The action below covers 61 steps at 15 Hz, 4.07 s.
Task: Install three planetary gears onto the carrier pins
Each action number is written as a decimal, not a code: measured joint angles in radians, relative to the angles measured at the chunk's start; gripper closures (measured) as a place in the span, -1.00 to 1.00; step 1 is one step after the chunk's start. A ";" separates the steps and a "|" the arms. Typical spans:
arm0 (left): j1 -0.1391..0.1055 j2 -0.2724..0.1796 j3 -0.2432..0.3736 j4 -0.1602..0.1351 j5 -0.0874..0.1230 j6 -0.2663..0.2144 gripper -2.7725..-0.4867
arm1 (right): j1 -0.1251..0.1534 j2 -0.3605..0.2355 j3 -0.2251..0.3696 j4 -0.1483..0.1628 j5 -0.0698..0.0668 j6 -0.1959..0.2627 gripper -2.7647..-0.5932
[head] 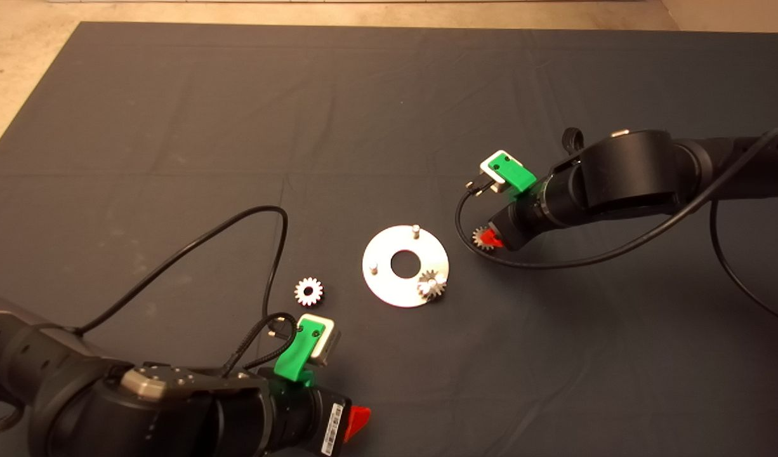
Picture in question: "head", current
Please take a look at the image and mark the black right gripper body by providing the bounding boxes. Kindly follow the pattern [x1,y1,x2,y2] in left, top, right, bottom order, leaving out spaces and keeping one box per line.
[489,183,562,252]

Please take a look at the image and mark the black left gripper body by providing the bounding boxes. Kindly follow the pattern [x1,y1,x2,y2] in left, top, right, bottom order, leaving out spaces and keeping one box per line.
[256,374,353,457]

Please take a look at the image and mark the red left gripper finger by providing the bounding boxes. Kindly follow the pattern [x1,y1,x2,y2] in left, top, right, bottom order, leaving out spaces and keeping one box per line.
[342,407,372,444]

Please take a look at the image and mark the round metal carrier plate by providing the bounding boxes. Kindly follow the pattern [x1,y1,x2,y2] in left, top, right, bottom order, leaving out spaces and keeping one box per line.
[362,225,450,309]

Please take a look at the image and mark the dark grey table cloth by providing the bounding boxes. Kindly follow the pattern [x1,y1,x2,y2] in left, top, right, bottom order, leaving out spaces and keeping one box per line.
[0,23,778,457]

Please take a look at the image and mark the green right camera mount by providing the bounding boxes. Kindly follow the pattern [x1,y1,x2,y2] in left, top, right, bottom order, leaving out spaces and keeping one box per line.
[494,154,537,196]

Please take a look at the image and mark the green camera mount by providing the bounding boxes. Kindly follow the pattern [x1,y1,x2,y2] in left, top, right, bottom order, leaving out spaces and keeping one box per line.
[274,317,323,385]
[494,154,537,196]

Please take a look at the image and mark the smooth black right camera cable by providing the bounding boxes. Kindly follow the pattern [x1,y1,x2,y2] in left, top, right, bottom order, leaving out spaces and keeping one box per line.
[454,127,778,328]

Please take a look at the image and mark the smooth black camera cable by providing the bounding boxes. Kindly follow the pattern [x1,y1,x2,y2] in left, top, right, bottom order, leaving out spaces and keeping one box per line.
[75,205,289,336]
[454,127,778,328]

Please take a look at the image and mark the green left camera mount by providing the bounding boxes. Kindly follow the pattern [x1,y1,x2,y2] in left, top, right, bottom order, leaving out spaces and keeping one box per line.
[274,317,323,385]

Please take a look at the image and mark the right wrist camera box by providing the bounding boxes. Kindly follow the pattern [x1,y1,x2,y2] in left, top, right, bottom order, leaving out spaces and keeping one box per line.
[479,150,523,192]

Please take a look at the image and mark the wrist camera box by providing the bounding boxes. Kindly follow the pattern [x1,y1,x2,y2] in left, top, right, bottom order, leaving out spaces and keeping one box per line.
[297,314,341,368]
[479,150,523,192]

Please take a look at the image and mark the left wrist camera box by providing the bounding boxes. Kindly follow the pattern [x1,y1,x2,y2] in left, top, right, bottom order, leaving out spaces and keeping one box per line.
[297,314,341,368]

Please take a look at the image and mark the braided black left arm cable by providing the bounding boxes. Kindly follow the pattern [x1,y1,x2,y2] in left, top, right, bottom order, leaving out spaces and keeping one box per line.
[221,312,300,376]

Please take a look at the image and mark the smooth black left camera cable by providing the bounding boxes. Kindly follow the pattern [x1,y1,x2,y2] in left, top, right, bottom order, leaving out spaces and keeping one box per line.
[75,205,289,336]

